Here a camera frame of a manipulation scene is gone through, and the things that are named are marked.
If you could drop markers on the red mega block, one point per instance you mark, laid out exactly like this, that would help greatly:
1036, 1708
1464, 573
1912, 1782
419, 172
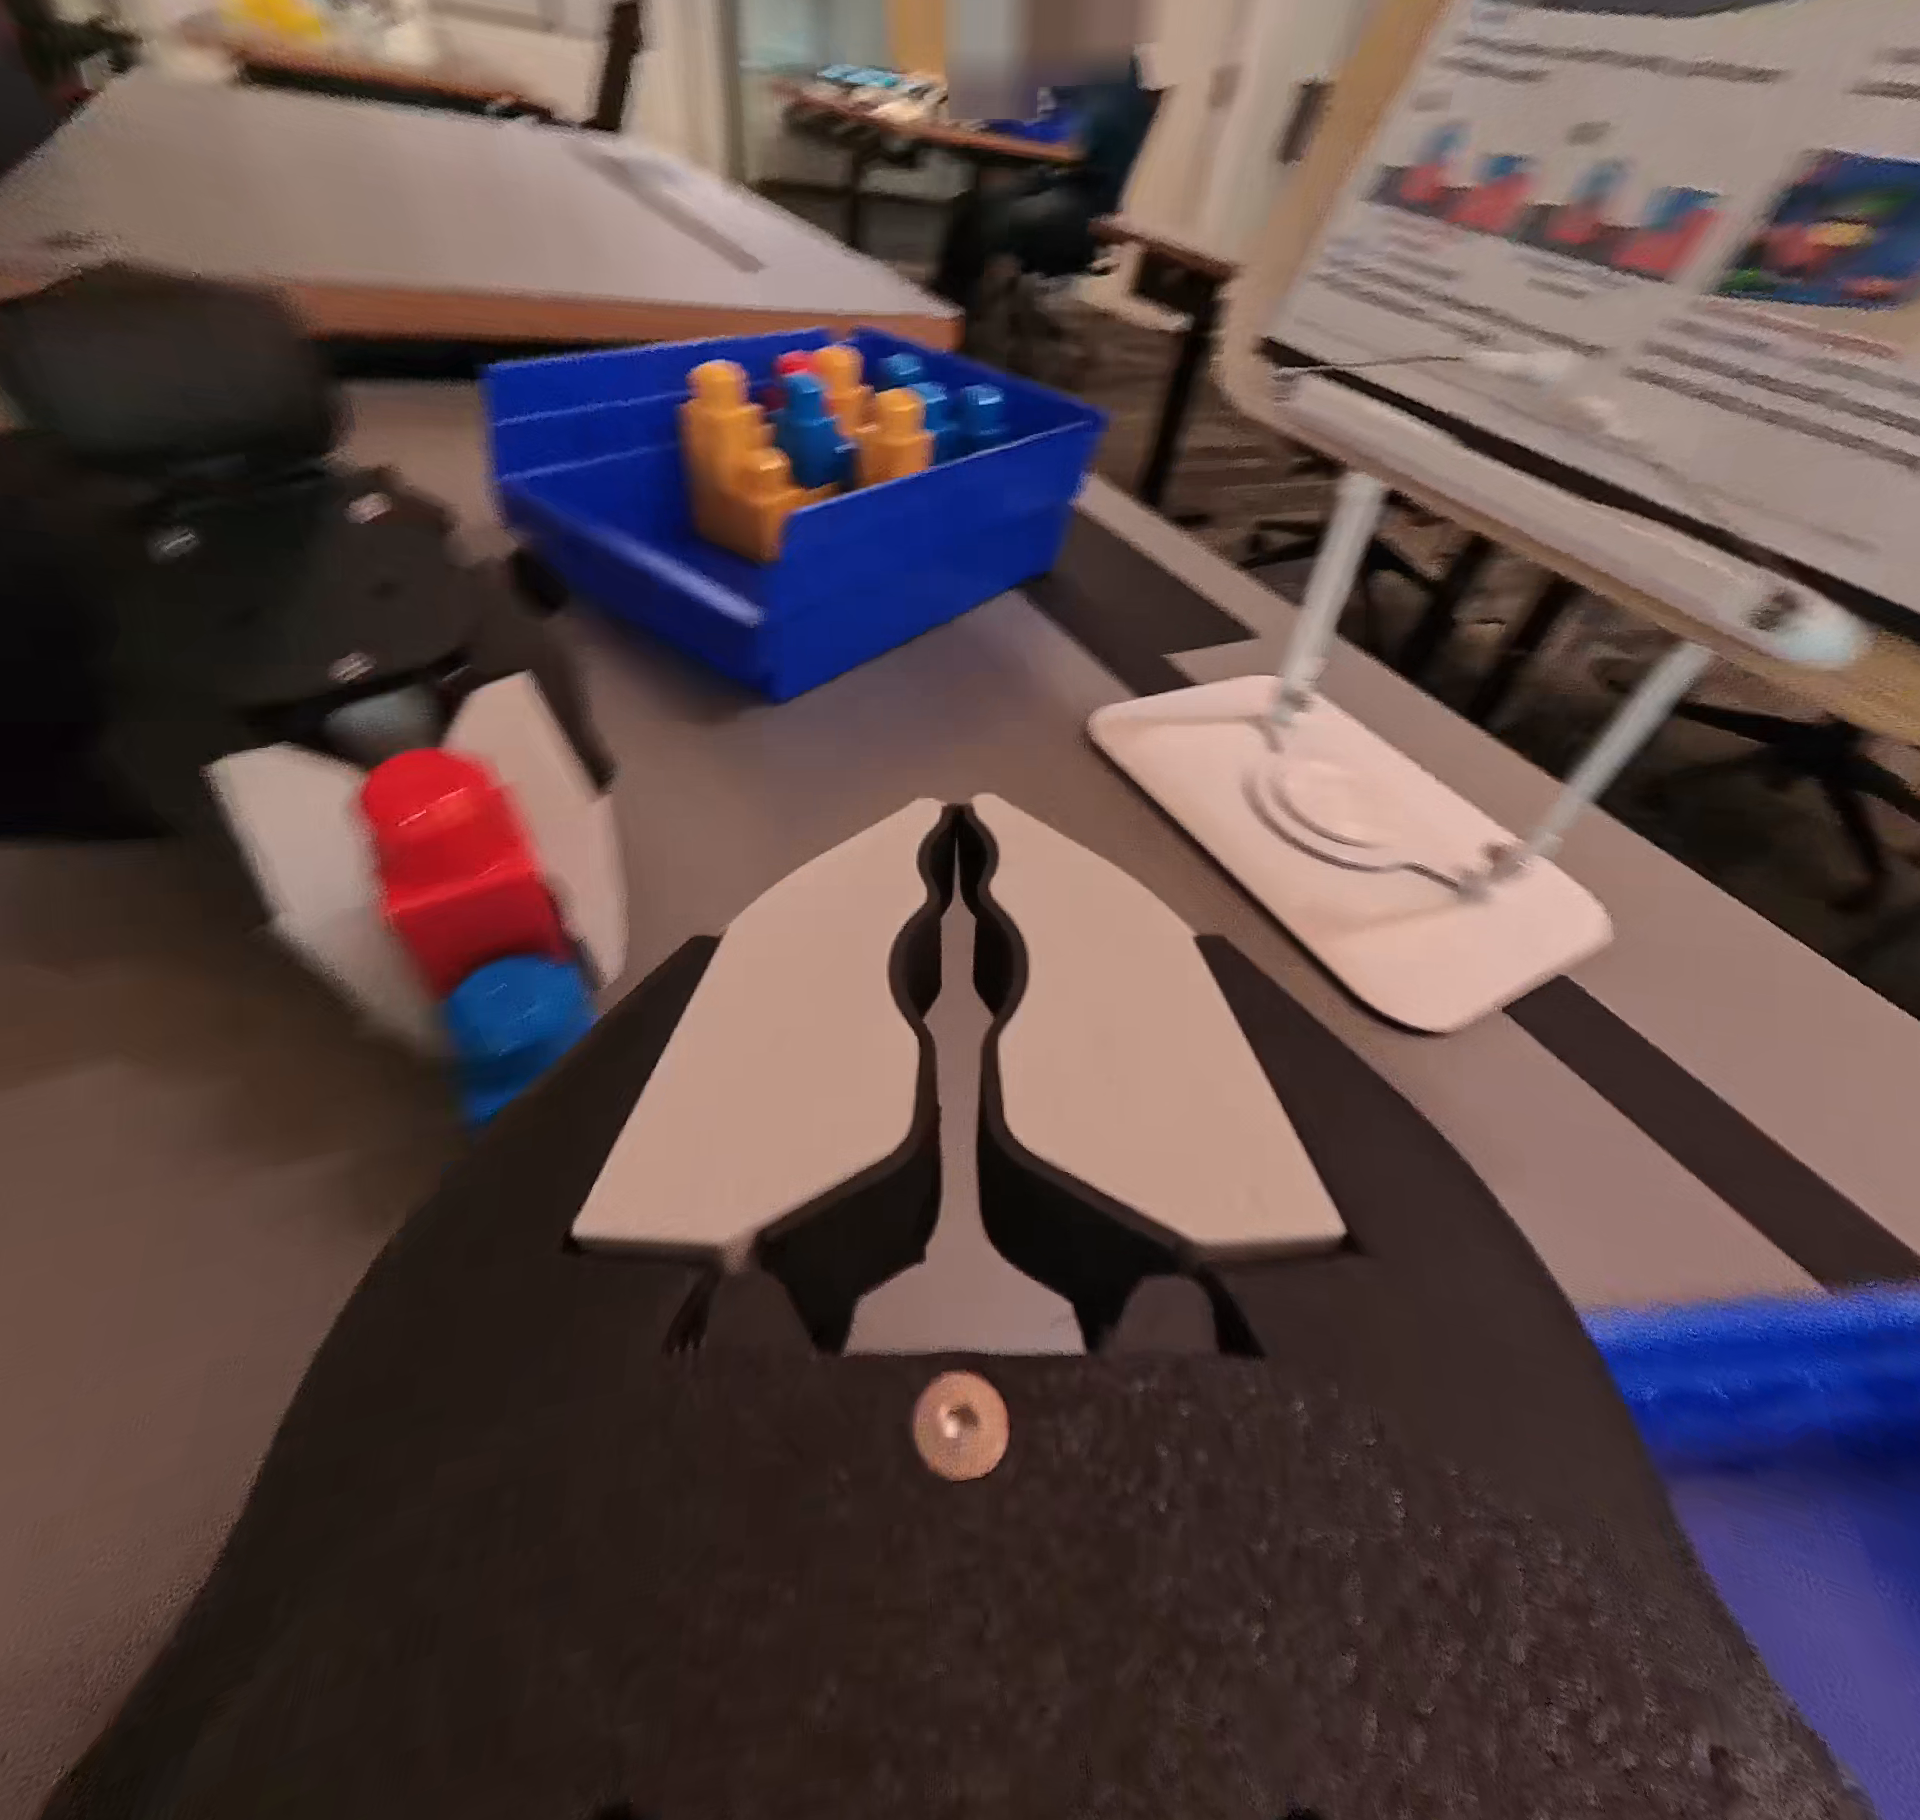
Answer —
464, 875

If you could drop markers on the grey desk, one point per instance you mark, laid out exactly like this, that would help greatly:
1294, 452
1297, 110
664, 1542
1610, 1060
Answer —
375, 200

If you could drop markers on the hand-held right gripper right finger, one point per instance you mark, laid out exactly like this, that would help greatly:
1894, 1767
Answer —
1155, 1100

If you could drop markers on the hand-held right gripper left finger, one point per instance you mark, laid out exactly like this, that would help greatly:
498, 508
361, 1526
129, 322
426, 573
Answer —
766, 1084

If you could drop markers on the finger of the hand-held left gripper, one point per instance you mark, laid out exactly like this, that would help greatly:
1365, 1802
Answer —
307, 859
564, 815

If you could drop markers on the instruction sheet on white stand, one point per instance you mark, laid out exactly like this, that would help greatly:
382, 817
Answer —
1574, 243

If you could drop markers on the pile of colourful mega blocks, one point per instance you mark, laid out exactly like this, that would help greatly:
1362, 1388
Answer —
736, 471

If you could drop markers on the blue plastic bin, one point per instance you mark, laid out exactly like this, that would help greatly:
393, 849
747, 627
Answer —
900, 558
1770, 1400

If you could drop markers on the wooden desk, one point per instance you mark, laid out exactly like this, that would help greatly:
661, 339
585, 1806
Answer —
930, 128
1171, 248

